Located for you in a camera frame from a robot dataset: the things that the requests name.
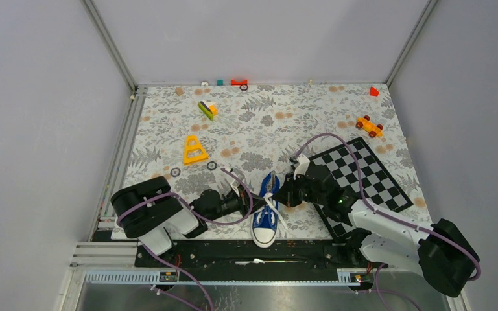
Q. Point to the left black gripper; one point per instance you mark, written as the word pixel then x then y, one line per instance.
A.
pixel 242 197

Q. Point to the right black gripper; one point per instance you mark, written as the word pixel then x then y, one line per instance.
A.
pixel 286 195

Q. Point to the white shoelace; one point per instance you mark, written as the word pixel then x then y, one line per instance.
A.
pixel 269 217

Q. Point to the blue canvas sneaker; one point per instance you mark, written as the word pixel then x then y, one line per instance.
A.
pixel 264 238

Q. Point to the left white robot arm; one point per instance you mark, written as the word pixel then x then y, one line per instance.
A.
pixel 145 209

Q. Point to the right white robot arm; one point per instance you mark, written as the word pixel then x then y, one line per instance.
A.
pixel 438 252

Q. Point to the yellow plastic triangle toy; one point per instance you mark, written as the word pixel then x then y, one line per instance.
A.
pixel 194 152

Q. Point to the floral patterned mat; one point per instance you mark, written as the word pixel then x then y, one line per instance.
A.
pixel 258 130

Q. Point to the orange toy car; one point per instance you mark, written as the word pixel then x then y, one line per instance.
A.
pixel 373 130

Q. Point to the stacked toy bricks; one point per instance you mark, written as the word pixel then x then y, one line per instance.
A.
pixel 208 109

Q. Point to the red triangular block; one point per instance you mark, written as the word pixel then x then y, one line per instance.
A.
pixel 373 92

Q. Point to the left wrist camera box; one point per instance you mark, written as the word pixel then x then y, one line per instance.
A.
pixel 236 187

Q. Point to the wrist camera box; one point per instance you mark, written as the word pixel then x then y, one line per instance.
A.
pixel 302 164
pixel 236 187

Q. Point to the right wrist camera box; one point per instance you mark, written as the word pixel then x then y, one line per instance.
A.
pixel 302 164

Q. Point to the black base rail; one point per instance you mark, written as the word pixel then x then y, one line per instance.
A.
pixel 284 260

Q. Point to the red block at wall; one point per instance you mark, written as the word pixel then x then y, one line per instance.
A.
pixel 238 82

